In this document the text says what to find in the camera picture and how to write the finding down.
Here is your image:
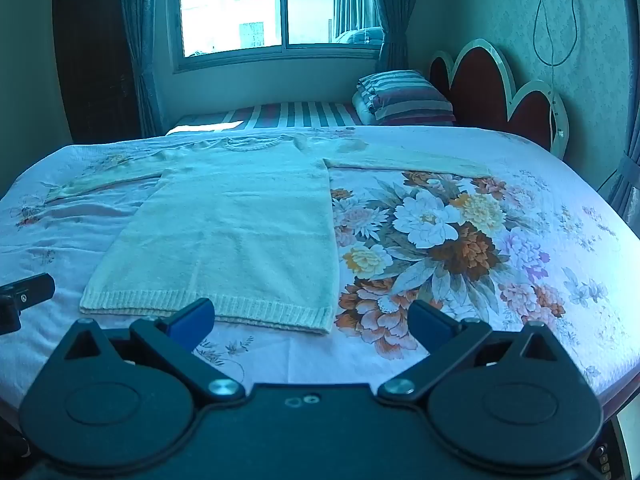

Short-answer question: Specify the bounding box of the dark wooden wardrobe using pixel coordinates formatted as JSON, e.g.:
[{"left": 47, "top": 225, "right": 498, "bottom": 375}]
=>
[{"left": 52, "top": 0, "right": 141, "bottom": 146}]

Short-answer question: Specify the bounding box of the striped mattress sheet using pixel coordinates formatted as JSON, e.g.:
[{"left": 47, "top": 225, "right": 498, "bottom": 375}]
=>
[{"left": 167, "top": 101, "right": 363, "bottom": 136}]

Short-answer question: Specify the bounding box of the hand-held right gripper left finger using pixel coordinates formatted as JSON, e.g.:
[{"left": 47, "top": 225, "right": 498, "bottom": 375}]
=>
[{"left": 50, "top": 297, "right": 246, "bottom": 403}]

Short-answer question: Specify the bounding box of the red scalloped headboard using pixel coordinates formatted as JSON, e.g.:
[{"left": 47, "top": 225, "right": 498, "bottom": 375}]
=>
[{"left": 429, "top": 38, "right": 570, "bottom": 161}]

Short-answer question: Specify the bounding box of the white towel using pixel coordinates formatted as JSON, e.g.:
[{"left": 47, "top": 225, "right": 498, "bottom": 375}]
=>
[{"left": 45, "top": 132, "right": 493, "bottom": 336}]

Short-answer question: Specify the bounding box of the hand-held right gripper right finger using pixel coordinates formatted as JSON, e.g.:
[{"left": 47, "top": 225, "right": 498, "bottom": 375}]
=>
[{"left": 377, "top": 300, "right": 573, "bottom": 402}]

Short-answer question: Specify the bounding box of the sliding glass window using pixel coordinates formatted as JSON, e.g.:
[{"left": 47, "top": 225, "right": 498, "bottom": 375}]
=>
[{"left": 167, "top": 0, "right": 383, "bottom": 71}]

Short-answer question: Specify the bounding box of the floral bed sheet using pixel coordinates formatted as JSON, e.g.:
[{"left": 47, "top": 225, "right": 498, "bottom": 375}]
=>
[{"left": 0, "top": 125, "right": 640, "bottom": 411}]

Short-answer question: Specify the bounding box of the striped pillow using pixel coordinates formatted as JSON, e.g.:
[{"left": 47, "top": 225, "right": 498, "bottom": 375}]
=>
[{"left": 352, "top": 70, "right": 457, "bottom": 127}]

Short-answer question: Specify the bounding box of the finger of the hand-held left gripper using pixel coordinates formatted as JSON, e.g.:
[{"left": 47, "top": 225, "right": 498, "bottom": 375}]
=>
[{"left": 0, "top": 273, "right": 56, "bottom": 336}]

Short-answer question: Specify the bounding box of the blue folded cloth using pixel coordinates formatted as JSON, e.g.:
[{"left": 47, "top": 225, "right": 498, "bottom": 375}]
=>
[{"left": 335, "top": 26, "right": 386, "bottom": 46}]

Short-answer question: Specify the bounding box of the grey tied curtain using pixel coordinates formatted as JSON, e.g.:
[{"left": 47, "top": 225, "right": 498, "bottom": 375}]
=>
[{"left": 597, "top": 0, "right": 640, "bottom": 238}]

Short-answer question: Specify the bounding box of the teal curtain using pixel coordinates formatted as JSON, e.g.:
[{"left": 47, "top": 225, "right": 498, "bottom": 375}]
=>
[
  {"left": 117, "top": 0, "right": 173, "bottom": 138},
  {"left": 332, "top": 0, "right": 426, "bottom": 73}
]

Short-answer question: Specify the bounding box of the hanging charger cable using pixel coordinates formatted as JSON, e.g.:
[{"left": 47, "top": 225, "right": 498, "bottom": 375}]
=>
[{"left": 532, "top": 0, "right": 579, "bottom": 151}]

